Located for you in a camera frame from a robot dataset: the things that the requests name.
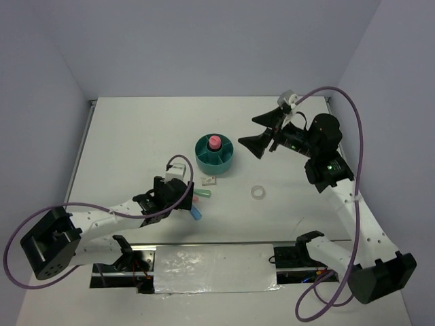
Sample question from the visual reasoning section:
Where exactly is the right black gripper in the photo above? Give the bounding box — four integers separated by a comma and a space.
238, 105, 318, 158

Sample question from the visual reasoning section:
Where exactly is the green translucent highlighter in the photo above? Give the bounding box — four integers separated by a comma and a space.
194, 188, 211, 198

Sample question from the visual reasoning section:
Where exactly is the blue translucent highlighter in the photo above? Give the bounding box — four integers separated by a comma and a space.
190, 206, 202, 221

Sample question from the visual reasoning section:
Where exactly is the pink capped crayon tube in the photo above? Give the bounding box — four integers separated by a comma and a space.
207, 134, 222, 151

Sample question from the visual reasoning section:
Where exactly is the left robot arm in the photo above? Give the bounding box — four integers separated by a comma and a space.
20, 177, 194, 280

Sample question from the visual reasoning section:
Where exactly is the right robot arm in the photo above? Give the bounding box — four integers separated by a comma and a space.
238, 108, 417, 304

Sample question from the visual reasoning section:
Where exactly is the teal round desk organizer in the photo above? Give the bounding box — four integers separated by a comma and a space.
194, 133, 234, 175

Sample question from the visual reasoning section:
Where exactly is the clear tape roll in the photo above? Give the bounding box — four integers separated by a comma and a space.
250, 185, 266, 200

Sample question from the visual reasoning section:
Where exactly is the silver foil tape sheet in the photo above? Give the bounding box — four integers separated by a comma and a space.
154, 245, 279, 294

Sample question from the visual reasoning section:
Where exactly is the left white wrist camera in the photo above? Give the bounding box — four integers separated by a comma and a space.
164, 163, 186, 183

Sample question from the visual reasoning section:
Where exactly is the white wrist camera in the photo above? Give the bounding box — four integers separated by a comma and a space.
164, 163, 186, 183
277, 90, 299, 128

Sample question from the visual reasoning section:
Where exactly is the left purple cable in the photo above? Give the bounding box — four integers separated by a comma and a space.
3, 155, 195, 290

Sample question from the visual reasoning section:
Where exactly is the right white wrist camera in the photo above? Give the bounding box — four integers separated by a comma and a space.
277, 90, 299, 128

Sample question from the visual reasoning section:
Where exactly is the metal front rail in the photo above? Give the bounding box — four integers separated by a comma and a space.
73, 237, 327, 270

